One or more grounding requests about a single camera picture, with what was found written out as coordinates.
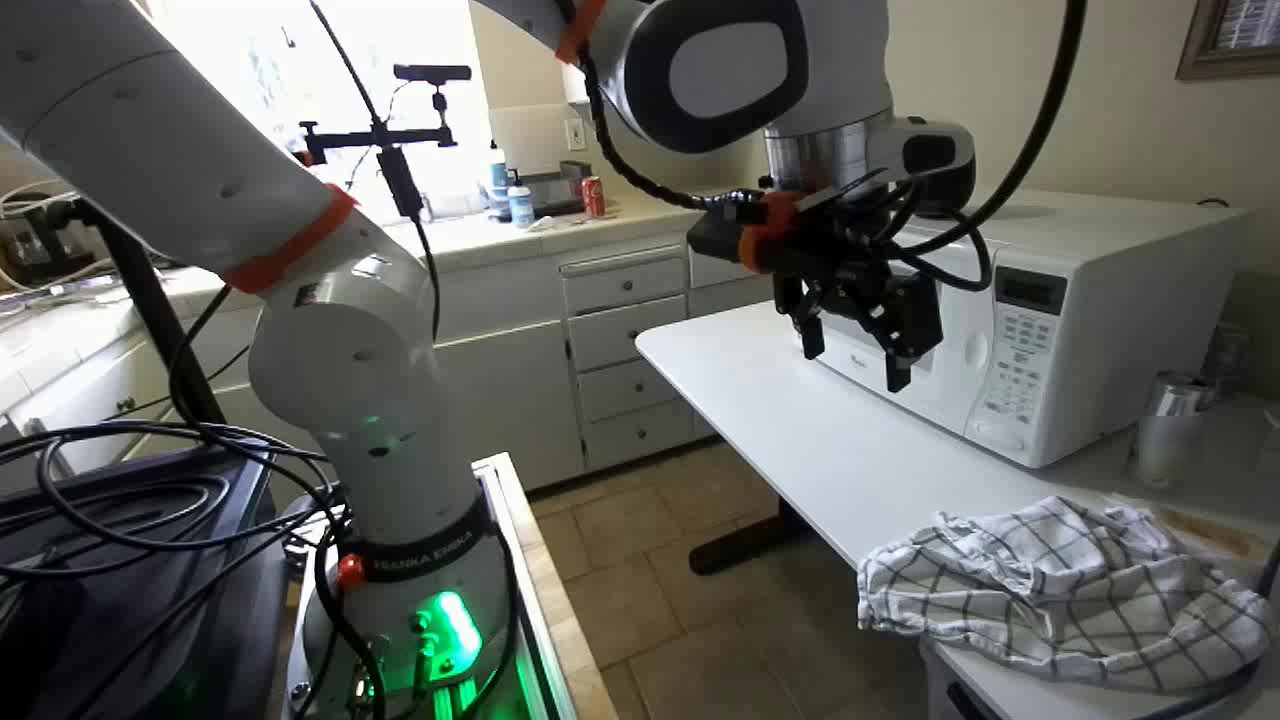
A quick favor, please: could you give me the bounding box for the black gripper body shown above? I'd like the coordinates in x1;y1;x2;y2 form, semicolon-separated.
764;174;941;320

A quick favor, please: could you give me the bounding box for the white microwave oven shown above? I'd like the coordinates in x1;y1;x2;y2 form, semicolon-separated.
813;185;1252;473

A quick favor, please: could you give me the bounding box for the wood edged robot base cart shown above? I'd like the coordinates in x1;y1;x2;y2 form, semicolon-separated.
280;453;621;720

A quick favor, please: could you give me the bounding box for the black mug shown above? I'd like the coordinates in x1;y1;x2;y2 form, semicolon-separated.
904;122;982;223

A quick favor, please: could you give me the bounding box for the white drawer cabinet counter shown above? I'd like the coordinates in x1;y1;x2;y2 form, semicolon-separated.
0;197;781;495

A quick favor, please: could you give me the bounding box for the black table base foot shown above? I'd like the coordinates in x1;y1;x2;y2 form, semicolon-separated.
690;512;813;582

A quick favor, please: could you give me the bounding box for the silver metal can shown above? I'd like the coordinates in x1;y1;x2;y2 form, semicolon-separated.
1134;368;1219;493

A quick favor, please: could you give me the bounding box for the white black checkered cloth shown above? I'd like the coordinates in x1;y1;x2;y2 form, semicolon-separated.
855;493;1278;700

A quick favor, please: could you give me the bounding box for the blue bottle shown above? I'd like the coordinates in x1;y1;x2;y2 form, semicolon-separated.
486;141;517;223

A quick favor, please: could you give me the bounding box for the brown framed building picture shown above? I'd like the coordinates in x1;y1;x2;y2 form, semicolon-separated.
1178;0;1280;86

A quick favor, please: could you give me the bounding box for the black tripod pole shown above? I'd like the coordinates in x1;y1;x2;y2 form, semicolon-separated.
71;197;230;434

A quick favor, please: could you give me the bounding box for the black controller box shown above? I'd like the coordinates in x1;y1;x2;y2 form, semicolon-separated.
0;446;291;720

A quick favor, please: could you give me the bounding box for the silver kettle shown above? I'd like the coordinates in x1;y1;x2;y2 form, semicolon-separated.
0;197;90;292

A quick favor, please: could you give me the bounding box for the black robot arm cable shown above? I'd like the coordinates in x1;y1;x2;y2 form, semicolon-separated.
580;0;1091;297

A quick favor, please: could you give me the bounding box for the white wall outlet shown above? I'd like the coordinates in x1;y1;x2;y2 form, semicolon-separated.
562;105;598;156

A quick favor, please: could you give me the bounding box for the black camera on stand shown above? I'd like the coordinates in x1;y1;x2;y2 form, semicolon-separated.
291;60;475;230

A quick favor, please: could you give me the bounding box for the black floor cable bundle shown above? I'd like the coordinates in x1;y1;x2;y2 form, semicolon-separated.
0;422;391;720

